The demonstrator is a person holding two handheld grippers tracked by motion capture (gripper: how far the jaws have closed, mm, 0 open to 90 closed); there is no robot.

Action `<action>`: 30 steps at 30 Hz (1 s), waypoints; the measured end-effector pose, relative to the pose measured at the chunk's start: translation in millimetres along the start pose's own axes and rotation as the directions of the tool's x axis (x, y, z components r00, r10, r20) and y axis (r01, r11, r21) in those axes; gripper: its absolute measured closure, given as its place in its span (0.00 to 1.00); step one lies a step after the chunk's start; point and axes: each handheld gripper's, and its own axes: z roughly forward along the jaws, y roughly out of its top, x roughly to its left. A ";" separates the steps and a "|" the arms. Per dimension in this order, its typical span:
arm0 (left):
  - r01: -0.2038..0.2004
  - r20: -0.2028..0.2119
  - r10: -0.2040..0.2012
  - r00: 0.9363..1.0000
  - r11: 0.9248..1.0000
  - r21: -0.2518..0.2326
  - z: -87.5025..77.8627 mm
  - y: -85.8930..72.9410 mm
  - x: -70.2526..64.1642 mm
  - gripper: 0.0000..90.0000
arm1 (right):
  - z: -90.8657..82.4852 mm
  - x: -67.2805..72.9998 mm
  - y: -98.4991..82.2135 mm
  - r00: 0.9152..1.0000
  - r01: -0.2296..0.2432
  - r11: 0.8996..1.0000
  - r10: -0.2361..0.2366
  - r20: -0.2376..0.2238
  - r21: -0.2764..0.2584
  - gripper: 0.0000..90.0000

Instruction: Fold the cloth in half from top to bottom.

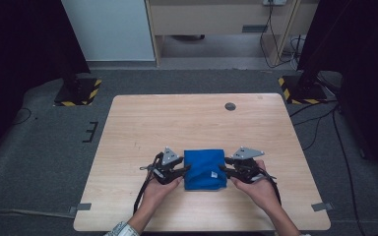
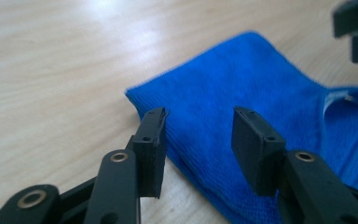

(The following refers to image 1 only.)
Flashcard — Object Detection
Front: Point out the short black floor cable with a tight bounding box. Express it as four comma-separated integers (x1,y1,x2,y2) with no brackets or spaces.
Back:
12,107,33,126

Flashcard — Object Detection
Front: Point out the grey tape piece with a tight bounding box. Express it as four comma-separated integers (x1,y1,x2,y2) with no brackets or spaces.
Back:
310,202,335,212
68,203,93,215

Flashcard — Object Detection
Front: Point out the black stand with striped base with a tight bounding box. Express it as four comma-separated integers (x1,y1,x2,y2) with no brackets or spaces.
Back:
53,63,103,107
278,62,329,105

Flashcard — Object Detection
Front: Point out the black curtain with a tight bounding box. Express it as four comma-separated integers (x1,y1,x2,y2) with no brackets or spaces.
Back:
0,0,92,165
296,0,378,180

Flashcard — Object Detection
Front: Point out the right hand-held gripper black cable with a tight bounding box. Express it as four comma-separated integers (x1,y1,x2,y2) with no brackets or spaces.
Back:
255,166,283,207

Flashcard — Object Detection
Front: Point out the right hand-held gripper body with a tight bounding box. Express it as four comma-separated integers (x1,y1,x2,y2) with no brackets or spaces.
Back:
230,146,266,184

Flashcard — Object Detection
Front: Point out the blue microfiber towel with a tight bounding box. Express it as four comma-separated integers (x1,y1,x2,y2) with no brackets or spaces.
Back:
183,148,228,192

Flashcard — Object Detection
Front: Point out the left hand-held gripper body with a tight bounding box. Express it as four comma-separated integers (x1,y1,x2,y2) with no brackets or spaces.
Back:
149,146,182,186

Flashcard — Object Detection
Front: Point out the person's right hand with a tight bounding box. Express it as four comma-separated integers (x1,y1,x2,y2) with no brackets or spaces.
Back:
230,159,281,212

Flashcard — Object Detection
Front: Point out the black hanging cable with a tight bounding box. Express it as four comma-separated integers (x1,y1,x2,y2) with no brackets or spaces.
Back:
259,3,301,70

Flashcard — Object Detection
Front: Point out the white panel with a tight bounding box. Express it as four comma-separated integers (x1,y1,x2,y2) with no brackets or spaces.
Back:
60,0,156,62

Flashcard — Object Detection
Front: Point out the hand-held gripper black cable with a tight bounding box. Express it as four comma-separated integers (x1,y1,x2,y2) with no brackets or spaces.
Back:
133,151,163,215
255,166,283,207

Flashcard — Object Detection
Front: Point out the person's left hand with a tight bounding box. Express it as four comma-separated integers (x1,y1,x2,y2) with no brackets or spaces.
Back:
143,176,183,214

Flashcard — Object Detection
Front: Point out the long black floor cable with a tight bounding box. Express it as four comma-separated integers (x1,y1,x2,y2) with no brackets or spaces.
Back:
288,97,367,236

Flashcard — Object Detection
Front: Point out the left hand-held gripper black cable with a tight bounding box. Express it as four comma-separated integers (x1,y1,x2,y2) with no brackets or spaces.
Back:
133,151,163,215

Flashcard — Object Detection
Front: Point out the light patterned sleeve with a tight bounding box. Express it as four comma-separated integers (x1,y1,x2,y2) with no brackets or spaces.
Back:
103,221,141,236

